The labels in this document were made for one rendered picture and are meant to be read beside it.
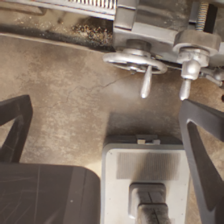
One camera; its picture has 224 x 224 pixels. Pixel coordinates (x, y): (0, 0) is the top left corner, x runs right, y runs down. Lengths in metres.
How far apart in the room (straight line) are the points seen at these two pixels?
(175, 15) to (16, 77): 1.17
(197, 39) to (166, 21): 0.08
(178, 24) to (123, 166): 0.84
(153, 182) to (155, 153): 0.17
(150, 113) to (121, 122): 0.20
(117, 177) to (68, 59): 0.80
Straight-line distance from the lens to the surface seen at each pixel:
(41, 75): 1.41
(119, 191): 1.21
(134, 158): 1.14
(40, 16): 1.03
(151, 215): 1.01
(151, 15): 0.49
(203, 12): 0.53
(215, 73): 0.61
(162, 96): 1.37
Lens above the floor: 1.33
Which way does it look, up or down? 84 degrees down
